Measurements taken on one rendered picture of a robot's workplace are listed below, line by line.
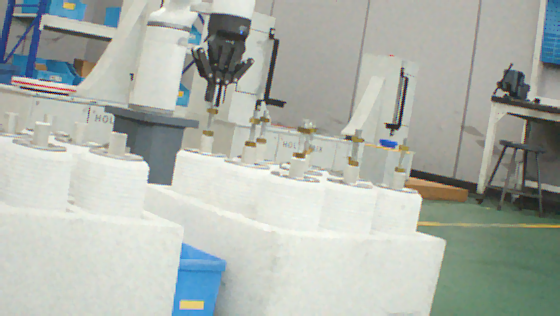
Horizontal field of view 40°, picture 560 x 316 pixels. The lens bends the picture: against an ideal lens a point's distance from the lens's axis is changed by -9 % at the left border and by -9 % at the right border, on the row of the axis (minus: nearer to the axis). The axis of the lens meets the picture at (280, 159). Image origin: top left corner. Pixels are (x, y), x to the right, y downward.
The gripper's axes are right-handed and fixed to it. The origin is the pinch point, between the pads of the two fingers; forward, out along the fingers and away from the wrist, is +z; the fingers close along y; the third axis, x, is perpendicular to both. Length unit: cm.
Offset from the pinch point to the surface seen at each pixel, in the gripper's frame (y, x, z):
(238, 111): 162, 193, 4
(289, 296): -4.5, -31.6, 26.6
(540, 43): 466, 216, -93
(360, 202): 9.7, -28.6, 12.3
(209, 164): -1.9, -4.5, 11.5
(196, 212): -8.0, -11.1, 18.7
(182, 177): -4.7, -1.3, 14.6
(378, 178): 37.1, -7.6, 10.0
